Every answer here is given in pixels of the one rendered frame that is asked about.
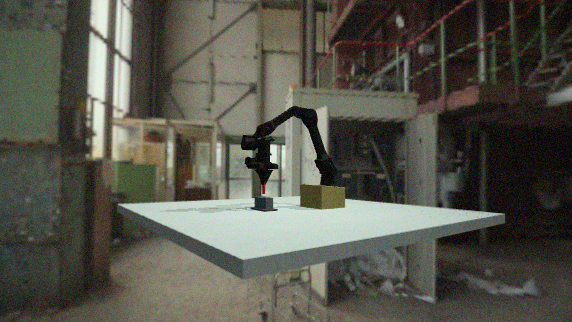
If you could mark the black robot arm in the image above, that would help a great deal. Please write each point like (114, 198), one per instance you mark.
(309, 118)

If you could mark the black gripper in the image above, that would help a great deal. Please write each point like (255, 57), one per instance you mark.
(263, 166)

